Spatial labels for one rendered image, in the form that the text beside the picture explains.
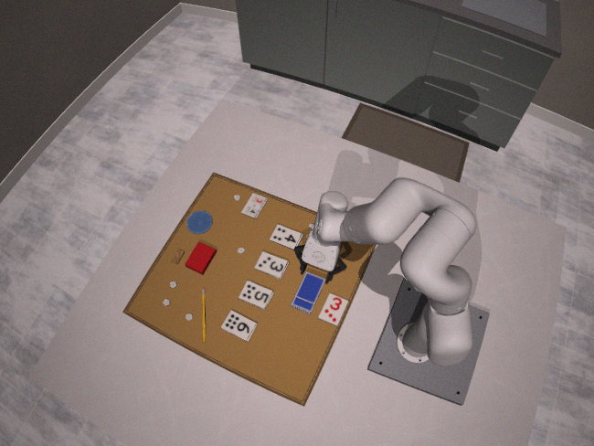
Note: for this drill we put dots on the red rectangular box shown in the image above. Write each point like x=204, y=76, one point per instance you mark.
x=200, y=258

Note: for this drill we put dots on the blue round disc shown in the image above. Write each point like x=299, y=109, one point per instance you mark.
x=199, y=222

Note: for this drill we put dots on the brown square mat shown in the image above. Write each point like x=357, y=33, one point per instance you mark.
x=287, y=345
x=318, y=371

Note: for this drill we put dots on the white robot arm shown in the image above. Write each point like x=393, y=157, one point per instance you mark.
x=423, y=261

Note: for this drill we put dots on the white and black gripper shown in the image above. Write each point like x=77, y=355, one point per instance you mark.
x=324, y=256

